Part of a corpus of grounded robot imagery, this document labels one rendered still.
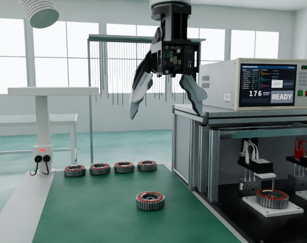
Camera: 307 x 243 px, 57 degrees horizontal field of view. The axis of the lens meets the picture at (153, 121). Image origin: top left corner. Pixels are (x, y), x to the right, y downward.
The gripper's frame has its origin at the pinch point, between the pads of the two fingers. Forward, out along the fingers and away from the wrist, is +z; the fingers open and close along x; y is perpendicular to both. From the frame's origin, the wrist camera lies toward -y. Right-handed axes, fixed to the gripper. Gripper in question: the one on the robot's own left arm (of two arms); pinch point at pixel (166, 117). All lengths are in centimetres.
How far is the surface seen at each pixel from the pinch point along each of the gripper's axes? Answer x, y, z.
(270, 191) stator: 54, -32, 34
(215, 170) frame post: 35, -39, 26
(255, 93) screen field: 54, -42, -3
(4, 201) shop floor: -82, -264, 115
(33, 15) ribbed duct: -31, -109, -42
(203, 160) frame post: 35, -49, 24
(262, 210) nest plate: 45, -24, 37
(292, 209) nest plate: 56, -22, 37
